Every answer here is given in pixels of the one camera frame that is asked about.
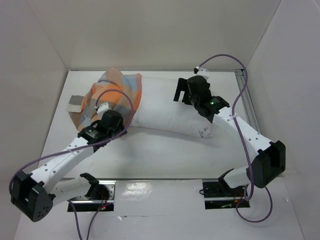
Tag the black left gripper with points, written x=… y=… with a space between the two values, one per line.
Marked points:
x=120 y=129

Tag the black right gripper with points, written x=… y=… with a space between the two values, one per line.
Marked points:
x=185 y=89

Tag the orange grey checked pillowcase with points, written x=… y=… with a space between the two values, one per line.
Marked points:
x=122 y=93

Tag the white pillow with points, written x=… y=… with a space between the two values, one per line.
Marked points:
x=158 y=110

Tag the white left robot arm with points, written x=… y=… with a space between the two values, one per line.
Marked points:
x=37 y=192

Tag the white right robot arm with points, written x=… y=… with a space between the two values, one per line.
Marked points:
x=267 y=158

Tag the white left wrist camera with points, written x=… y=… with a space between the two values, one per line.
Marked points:
x=102 y=108

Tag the aluminium rail frame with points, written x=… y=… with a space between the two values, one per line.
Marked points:
x=247 y=101

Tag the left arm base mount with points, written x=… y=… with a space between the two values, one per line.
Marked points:
x=89 y=193

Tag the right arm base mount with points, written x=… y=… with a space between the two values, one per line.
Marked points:
x=219 y=196

